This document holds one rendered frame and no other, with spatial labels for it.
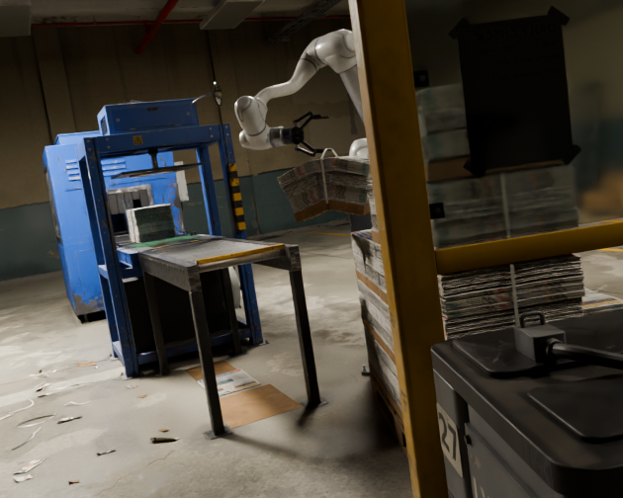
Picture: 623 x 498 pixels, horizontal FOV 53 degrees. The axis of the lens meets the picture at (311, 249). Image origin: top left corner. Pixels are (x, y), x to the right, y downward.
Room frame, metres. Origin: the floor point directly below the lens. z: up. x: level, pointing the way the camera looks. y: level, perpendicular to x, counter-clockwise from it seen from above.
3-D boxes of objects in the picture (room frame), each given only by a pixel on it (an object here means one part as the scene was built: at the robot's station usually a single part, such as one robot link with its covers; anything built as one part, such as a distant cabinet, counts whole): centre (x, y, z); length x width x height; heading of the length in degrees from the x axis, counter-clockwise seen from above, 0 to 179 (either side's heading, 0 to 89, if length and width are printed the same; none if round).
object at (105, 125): (4.42, 1.00, 1.65); 0.60 x 0.45 x 0.20; 114
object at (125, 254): (4.42, 1.00, 0.75); 0.70 x 0.65 x 0.10; 24
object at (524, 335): (0.91, -0.38, 0.82); 0.18 x 0.14 x 0.08; 4
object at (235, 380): (3.52, 0.59, 0.00); 0.37 x 0.28 x 0.01; 24
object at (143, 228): (4.94, 1.23, 0.93); 0.38 x 0.30 x 0.26; 24
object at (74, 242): (6.92, 2.06, 1.04); 1.51 x 1.30 x 2.07; 24
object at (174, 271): (3.38, 0.81, 0.74); 1.34 x 0.05 x 0.12; 24
